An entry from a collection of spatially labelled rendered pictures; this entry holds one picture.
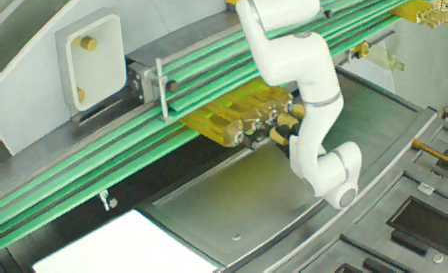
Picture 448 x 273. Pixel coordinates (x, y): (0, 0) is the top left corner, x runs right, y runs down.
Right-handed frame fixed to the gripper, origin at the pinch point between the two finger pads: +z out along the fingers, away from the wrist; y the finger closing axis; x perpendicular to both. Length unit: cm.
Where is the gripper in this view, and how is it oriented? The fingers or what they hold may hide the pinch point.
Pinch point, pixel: (284, 138)
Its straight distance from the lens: 149.6
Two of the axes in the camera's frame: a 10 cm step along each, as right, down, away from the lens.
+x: -8.8, 3.3, -3.4
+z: -4.6, -4.5, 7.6
